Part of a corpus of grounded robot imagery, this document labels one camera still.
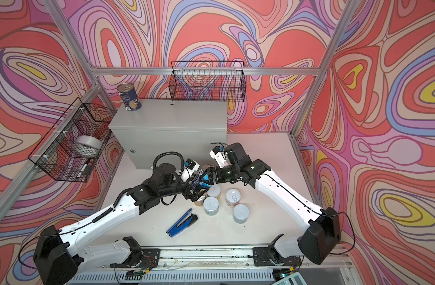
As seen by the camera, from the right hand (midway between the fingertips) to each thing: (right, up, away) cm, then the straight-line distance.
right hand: (209, 181), depth 73 cm
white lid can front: (0, -13, +9) cm, 16 cm away
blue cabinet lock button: (-40, +12, +16) cm, 45 cm away
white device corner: (+33, -36, -6) cm, 49 cm away
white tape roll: (-50, +15, -1) cm, 52 cm away
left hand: (-2, 0, +1) cm, 2 cm away
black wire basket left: (-59, +14, +2) cm, 61 cm away
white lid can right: (+14, -16, +7) cm, 23 cm away
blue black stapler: (-13, -22, +9) cm, 27 cm away
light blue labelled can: (-4, 0, -3) cm, 5 cm away
